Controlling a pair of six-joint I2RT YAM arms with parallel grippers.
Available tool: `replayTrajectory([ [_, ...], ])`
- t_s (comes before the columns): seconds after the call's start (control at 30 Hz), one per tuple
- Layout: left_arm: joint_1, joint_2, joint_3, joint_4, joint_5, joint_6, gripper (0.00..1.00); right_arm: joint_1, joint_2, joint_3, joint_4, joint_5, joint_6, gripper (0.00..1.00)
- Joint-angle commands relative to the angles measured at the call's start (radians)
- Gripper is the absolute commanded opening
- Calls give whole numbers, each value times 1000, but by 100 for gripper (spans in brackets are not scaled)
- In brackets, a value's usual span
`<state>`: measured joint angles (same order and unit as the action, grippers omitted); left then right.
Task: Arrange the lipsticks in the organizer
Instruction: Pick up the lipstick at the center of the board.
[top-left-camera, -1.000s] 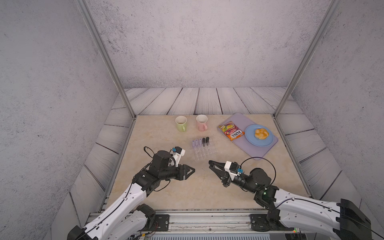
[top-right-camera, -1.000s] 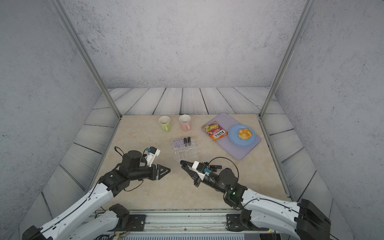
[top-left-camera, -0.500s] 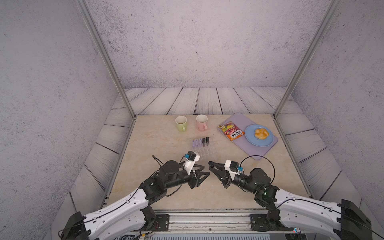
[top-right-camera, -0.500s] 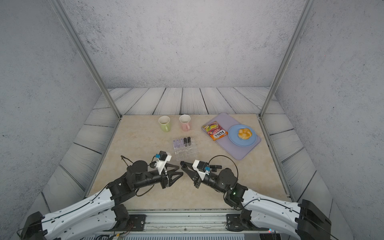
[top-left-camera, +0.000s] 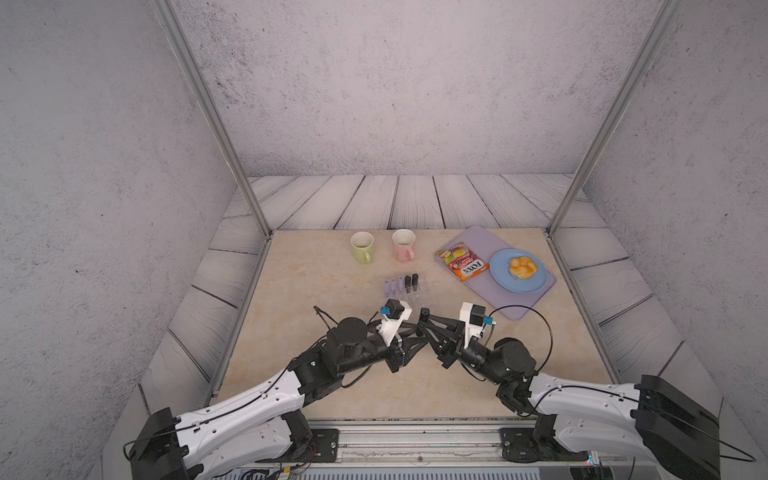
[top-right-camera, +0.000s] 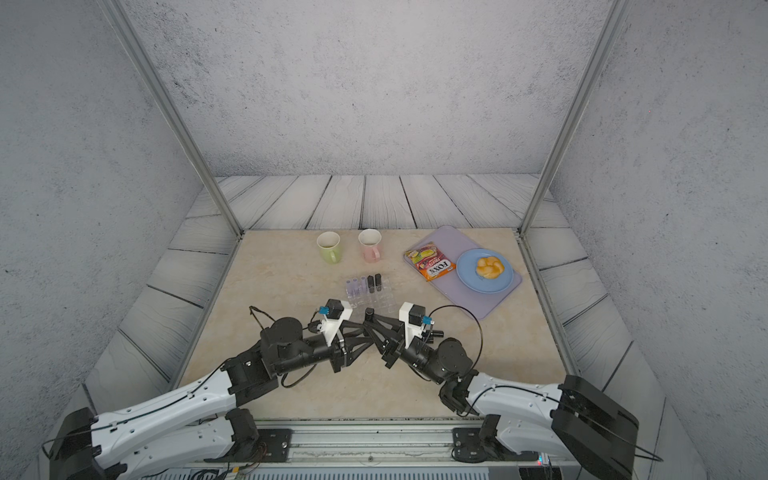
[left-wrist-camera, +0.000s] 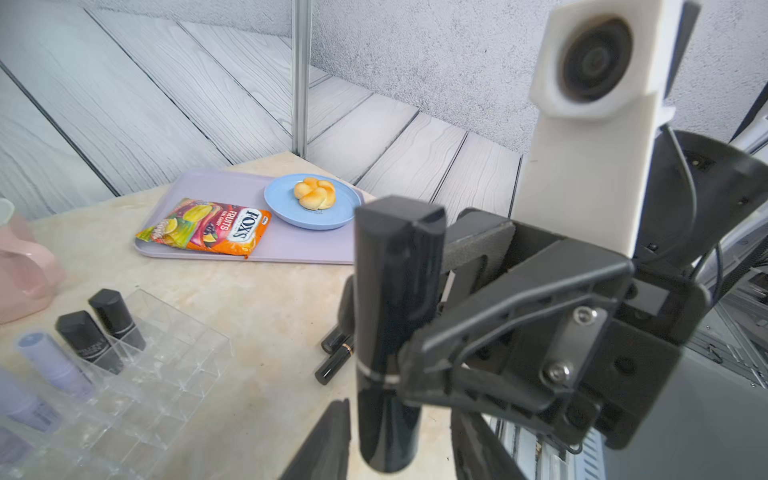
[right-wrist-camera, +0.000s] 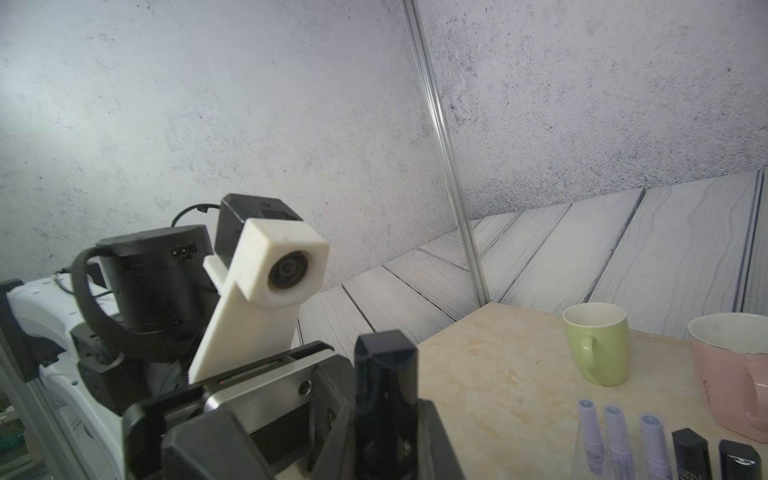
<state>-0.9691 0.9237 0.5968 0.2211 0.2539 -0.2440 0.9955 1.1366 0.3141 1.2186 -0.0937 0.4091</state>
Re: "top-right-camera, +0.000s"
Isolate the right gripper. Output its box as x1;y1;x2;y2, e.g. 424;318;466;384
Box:
367;317;449;390

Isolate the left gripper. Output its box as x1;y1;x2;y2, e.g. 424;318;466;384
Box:
273;321;375;378

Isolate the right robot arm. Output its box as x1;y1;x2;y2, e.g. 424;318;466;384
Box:
363;303;663;479

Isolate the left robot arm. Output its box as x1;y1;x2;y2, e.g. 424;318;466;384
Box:
42;300;374;479

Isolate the clear acrylic lipstick organizer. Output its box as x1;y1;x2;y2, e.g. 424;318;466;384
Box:
346;273;397;315

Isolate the candy bag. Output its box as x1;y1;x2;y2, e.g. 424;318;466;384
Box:
404;242;456;282

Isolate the pink mug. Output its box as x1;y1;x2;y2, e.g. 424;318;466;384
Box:
358;229;382;263

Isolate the green mug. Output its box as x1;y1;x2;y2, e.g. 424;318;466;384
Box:
316;231;342;265

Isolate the blue plate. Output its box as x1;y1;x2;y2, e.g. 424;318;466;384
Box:
456;248;515;294

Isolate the bread roll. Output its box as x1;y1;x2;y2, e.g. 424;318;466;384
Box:
476;256;505;280

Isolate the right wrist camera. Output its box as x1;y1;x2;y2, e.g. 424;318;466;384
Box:
398;302;434;348

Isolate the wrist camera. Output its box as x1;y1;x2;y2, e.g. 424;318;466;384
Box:
398;302;434;348
319;299;353;347

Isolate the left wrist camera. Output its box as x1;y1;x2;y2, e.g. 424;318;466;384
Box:
319;299;353;347

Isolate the aluminium rail front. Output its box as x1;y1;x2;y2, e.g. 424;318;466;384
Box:
107;419;637;480

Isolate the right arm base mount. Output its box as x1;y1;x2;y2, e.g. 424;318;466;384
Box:
451;415;540;464

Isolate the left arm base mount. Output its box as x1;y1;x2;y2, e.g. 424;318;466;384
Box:
219;409;293;463

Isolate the right aluminium frame post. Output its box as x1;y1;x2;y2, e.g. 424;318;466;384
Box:
518;0;631;237

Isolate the aluminium frame post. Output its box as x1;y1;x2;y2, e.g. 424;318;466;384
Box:
98;0;244;240
518;0;631;237

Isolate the left aluminium frame post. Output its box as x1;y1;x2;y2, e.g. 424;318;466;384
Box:
98;0;244;240

